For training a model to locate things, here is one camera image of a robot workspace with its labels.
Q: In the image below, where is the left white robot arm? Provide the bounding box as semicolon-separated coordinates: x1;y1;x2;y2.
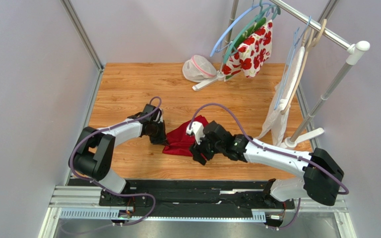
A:
68;104;168;194

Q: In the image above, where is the dark red cloth napkin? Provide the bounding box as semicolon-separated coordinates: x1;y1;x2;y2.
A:
162;120;194;157

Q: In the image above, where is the white metal clothes rack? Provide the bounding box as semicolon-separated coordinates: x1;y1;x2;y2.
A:
190;0;378;157

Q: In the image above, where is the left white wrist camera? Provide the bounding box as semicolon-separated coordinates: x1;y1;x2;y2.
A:
153;109;163;123

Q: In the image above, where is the light blue hanger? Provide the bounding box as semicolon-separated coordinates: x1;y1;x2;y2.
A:
273;16;312;112
209;0;275;57

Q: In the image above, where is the white mesh laundry bag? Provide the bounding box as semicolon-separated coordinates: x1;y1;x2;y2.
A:
182;55;217;83

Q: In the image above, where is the light blue hanger right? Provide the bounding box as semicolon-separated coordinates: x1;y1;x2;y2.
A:
273;16;312;112

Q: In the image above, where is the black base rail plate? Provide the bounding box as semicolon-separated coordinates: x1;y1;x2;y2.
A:
68;178;297;219

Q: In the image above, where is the red floral cloth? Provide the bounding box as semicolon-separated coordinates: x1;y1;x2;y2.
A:
222;20;273;81

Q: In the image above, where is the light blue hanger left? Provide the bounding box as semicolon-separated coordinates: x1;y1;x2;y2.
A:
209;0;275;57

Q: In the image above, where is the white towel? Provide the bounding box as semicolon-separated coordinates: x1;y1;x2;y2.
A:
257;47;306;146

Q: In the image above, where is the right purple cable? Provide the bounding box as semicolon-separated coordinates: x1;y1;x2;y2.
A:
188;103;350;230

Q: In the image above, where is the teal hanger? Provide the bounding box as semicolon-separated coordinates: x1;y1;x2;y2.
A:
210;1;281;64

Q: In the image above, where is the wooden hanger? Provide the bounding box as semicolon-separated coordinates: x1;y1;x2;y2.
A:
280;18;327;115

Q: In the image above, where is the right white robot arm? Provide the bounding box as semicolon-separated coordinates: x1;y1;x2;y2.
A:
186;121;348;206

